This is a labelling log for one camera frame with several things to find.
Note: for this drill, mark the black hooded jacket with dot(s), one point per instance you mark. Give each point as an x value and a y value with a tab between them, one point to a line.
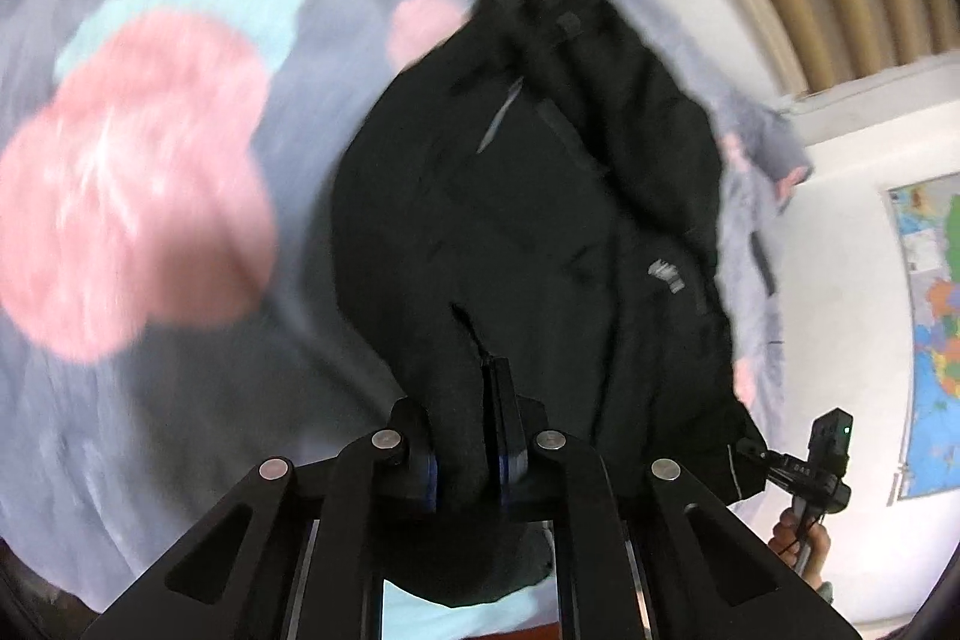
562	197

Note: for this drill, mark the wall map poster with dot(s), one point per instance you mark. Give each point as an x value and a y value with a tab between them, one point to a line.
934	347

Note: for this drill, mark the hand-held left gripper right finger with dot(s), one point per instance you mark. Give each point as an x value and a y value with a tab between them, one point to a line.
510	464

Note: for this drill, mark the person's right hand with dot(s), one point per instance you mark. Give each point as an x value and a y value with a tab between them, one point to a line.
806	550

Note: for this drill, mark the grey floral blanket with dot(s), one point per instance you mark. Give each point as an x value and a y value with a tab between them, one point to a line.
150	347

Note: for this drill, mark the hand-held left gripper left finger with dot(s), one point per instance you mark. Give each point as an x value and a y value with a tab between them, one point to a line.
429	486

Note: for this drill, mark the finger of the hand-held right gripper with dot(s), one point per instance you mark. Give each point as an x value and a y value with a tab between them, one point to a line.
761	460

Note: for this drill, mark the black phone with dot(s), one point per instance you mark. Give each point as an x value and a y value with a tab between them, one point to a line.
762	265

